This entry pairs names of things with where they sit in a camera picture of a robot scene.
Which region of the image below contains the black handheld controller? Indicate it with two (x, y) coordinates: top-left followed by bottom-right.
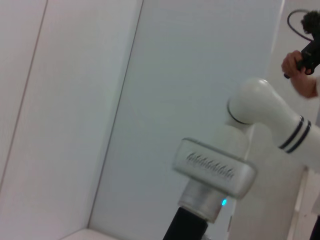
(283, 9), (320, 80)

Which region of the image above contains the person's bare forearm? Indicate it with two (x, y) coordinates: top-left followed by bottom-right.
(291, 71), (320, 100)

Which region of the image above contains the person's bare hand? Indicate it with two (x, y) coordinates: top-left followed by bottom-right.
(281, 49), (306, 79)

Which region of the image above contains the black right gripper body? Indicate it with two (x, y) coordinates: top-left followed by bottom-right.
(162, 206), (210, 240)

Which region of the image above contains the black controller cable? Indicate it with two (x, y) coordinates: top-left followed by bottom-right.
(286, 9), (316, 43)

